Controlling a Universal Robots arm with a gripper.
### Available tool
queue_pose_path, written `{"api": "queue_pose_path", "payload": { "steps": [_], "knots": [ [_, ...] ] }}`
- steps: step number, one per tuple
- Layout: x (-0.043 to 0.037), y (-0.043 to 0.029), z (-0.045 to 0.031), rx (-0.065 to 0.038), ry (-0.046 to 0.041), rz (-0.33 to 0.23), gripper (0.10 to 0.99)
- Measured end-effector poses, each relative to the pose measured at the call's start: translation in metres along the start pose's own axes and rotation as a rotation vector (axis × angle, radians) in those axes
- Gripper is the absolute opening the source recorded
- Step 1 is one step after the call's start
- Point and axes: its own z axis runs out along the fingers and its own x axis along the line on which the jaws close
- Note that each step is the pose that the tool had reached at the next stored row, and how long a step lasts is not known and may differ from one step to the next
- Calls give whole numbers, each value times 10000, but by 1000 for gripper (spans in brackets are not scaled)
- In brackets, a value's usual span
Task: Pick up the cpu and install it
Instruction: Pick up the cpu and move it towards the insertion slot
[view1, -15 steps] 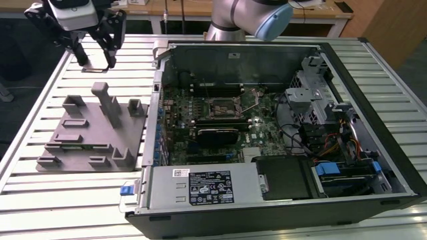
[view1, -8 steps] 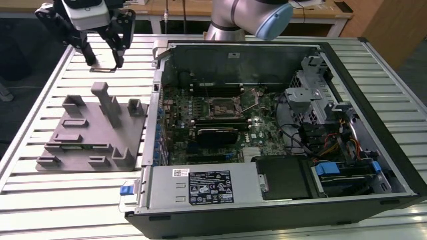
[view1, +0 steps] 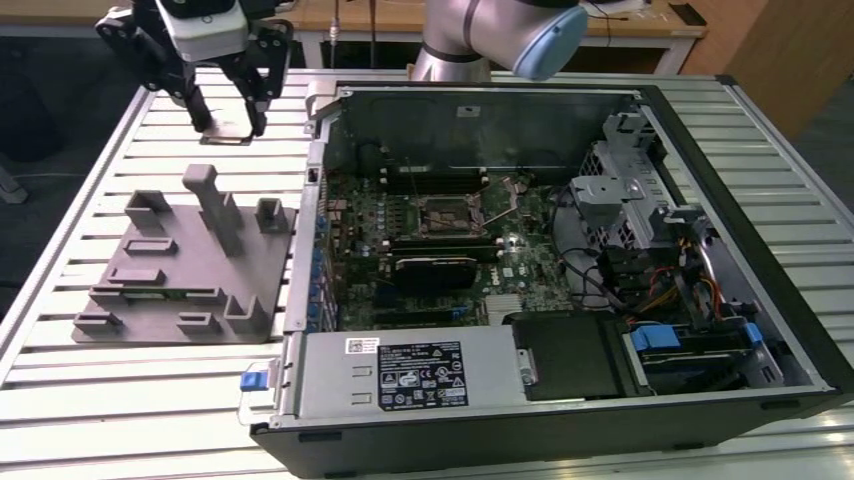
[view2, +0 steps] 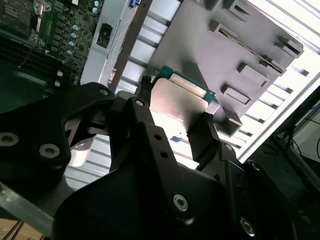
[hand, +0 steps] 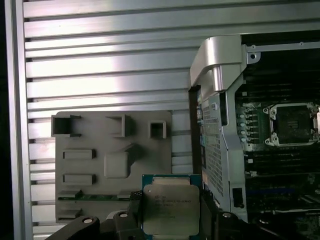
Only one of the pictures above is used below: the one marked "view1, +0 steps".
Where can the black graphics card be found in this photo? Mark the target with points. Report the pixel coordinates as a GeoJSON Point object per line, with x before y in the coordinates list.
{"type": "Point", "coordinates": [434, 274]}

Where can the CPU socket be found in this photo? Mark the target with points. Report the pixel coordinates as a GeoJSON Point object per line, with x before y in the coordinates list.
{"type": "Point", "coordinates": [443, 217]}

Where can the blue disk carrier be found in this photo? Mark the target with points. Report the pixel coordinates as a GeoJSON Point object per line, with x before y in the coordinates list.
{"type": "Point", "coordinates": [655, 339]}

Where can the black and silver PC case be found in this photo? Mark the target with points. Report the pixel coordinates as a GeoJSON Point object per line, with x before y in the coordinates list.
{"type": "Point", "coordinates": [534, 445]}

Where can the black expansion slot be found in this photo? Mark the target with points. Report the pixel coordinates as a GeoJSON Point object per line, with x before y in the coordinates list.
{"type": "Point", "coordinates": [414, 318]}

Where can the silver drive cage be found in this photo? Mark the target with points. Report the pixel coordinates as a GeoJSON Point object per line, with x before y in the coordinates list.
{"type": "Point", "coordinates": [607, 192]}

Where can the green RAM stick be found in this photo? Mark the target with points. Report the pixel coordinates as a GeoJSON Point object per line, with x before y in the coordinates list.
{"type": "Point", "coordinates": [156, 296]}

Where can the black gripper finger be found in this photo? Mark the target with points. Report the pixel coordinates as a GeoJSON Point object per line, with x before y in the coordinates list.
{"type": "Point", "coordinates": [160, 65]}
{"type": "Point", "coordinates": [263, 75]}

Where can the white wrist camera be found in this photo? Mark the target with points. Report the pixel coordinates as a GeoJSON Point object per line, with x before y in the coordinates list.
{"type": "Point", "coordinates": [207, 35]}

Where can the wooden desk white legs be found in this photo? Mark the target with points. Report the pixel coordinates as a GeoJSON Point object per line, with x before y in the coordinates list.
{"type": "Point", "coordinates": [53, 15]}

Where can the blue case latch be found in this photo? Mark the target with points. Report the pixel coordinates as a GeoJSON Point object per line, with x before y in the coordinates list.
{"type": "Point", "coordinates": [252, 381]}

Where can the grey plastic parts rack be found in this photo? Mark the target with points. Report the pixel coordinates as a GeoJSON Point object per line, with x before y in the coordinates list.
{"type": "Point", "coordinates": [200, 280]}

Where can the white label sticker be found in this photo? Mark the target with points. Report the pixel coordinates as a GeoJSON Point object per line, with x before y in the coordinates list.
{"type": "Point", "coordinates": [468, 110]}

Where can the small silver heat sink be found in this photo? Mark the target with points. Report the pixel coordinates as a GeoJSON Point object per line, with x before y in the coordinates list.
{"type": "Point", "coordinates": [503, 305]}

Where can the brown wooden cabinet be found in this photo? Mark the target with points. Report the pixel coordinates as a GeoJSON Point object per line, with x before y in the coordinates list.
{"type": "Point", "coordinates": [787, 60]}

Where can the small black box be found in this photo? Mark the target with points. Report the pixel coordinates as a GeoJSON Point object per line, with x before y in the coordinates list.
{"type": "Point", "coordinates": [688, 14]}

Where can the silver square CPU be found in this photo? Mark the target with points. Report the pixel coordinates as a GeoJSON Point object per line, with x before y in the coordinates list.
{"type": "Point", "coordinates": [229, 134]}

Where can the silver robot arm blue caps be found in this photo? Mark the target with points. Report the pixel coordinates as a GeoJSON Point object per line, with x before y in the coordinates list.
{"type": "Point", "coordinates": [460, 30]}

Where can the green motherboard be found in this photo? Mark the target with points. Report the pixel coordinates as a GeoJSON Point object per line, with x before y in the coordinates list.
{"type": "Point", "coordinates": [534, 227]}

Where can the silver power supply unit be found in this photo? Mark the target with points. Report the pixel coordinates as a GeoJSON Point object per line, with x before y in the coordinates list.
{"type": "Point", "coordinates": [334, 380]}

